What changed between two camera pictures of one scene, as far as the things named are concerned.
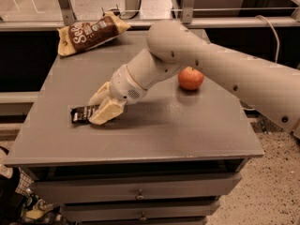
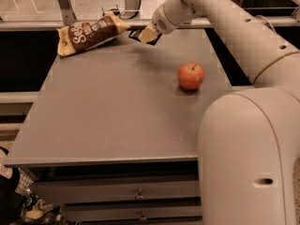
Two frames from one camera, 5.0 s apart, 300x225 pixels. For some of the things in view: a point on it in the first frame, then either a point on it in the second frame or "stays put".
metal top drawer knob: (140, 196) stays put
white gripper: (123, 85) → (163, 22)
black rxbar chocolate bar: (82, 113) → (135, 32)
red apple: (190, 79) stays put
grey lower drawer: (179, 212) stays put
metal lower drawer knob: (142, 217) stays put
